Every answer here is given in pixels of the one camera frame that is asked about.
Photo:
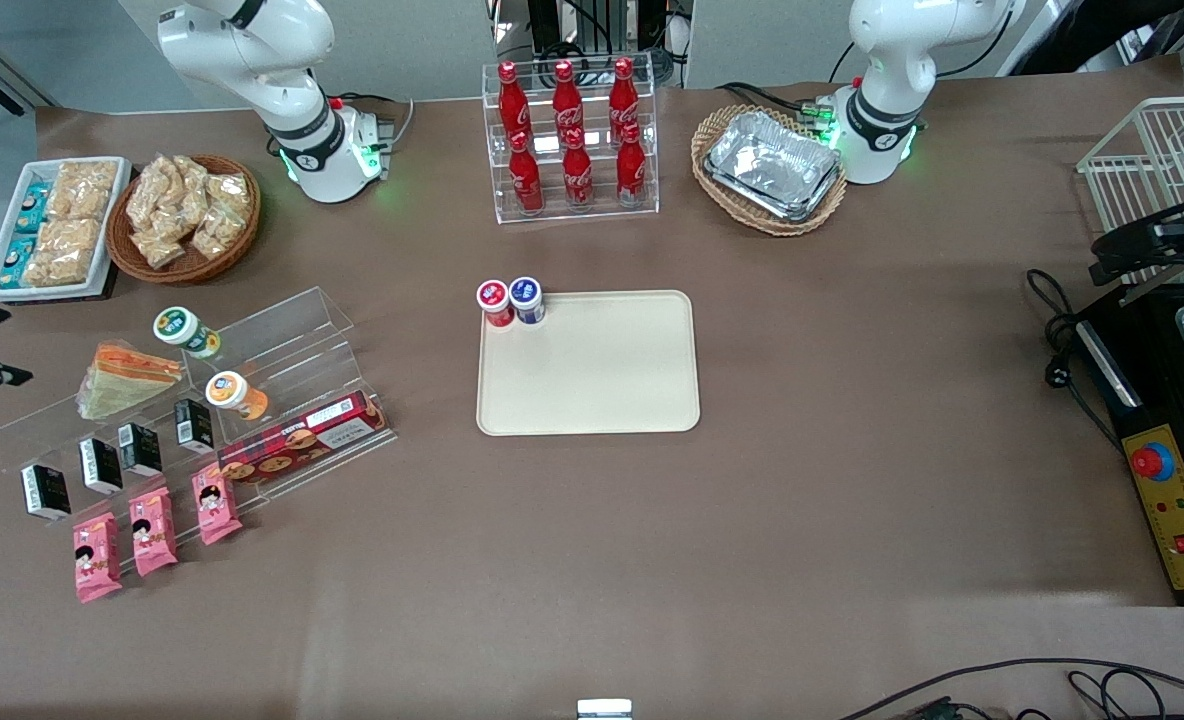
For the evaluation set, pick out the triangle sandwich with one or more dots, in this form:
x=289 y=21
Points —
x=122 y=385

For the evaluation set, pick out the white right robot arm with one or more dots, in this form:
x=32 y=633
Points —
x=292 y=120

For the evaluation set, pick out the beige plastic tray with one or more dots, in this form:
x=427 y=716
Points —
x=592 y=370

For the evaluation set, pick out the aluminium foil tray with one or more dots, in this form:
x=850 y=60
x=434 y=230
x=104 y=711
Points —
x=772 y=165

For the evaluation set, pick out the teal snack pack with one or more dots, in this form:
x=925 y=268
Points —
x=18 y=263
x=33 y=208

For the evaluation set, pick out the white rectangular dish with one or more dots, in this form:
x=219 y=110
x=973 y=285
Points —
x=7 y=225

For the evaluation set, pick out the small black carton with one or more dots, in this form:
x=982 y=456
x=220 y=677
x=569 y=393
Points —
x=46 y=492
x=140 y=450
x=101 y=466
x=193 y=426

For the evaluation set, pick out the clear bag of crackers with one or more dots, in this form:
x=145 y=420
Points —
x=160 y=248
x=222 y=215
x=150 y=195
x=192 y=178

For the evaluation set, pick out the green-lid cup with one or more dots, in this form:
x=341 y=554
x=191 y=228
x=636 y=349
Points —
x=180 y=326

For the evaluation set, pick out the brown wicker basket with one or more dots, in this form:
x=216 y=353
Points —
x=192 y=268

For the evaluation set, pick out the pink snack pack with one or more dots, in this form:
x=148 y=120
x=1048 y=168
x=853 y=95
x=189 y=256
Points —
x=153 y=532
x=216 y=505
x=97 y=558

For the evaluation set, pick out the orange-lid cup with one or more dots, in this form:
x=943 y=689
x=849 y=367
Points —
x=230 y=390

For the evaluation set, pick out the clear acrylic stepped shelf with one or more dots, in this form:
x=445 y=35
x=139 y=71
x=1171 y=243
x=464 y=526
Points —
x=292 y=340

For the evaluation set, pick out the red cookie box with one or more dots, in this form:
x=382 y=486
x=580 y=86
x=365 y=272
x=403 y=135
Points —
x=302 y=440

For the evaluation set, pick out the red-lid cup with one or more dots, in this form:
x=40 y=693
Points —
x=494 y=297

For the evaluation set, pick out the blue-lid cup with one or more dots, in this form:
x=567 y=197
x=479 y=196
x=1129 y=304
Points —
x=526 y=294

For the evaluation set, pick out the red cola bottle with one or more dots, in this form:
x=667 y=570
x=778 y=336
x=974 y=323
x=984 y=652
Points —
x=631 y=172
x=566 y=98
x=623 y=95
x=578 y=175
x=513 y=100
x=525 y=178

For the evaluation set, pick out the clear acrylic bottle rack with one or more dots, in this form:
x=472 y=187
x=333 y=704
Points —
x=552 y=215

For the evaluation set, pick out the black background equipment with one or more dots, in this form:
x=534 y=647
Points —
x=592 y=30

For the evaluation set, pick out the small white box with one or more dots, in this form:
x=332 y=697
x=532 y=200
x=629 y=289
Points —
x=604 y=709

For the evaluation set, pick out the light wicker basket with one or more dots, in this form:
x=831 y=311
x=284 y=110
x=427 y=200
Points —
x=752 y=222

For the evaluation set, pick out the black machine housing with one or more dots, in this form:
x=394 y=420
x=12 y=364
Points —
x=1152 y=350

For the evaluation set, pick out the red emergency stop button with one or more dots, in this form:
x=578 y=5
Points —
x=1150 y=461

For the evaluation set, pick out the black clamp device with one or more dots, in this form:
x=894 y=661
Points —
x=1162 y=238

